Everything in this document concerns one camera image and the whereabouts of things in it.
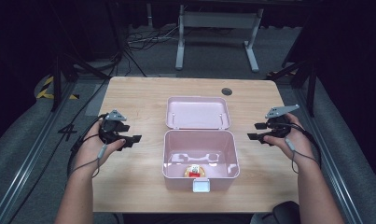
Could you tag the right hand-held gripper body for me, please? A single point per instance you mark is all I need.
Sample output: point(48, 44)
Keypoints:
point(279, 123)

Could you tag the person's left hand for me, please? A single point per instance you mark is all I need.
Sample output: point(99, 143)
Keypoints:
point(92, 150)

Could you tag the pink plastic lidded box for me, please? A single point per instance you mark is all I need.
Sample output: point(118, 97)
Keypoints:
point(200, 146)

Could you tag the white metal desk frame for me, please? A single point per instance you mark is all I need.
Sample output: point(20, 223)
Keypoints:
point(220, 20)

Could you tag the small yellow and red toy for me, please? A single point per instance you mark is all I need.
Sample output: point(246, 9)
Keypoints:
point(194, 171)

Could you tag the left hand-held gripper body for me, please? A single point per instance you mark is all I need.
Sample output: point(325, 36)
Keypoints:
point(111, 128)

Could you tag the black tripod stand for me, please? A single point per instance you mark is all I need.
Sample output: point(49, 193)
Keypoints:
point(310, 84)
point(56, 84)

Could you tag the dark round object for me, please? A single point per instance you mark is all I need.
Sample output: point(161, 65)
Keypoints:
point(286, 213)

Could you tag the person's right hand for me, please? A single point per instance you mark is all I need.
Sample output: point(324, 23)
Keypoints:
point(296, 143)

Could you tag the yellow and black floor tape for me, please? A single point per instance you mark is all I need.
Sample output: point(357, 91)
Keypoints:
point(46, 90)

